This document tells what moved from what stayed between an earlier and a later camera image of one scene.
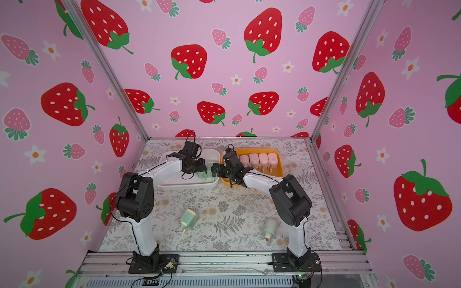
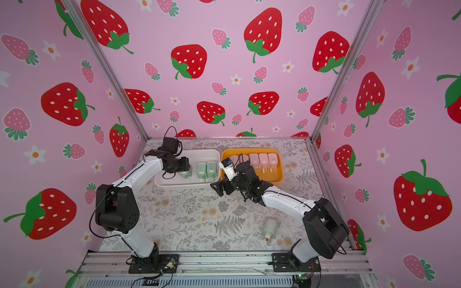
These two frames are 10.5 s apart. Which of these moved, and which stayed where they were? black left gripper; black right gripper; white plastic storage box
Moved: black left gripper; black right gripper
Stayed: white plastic storage box
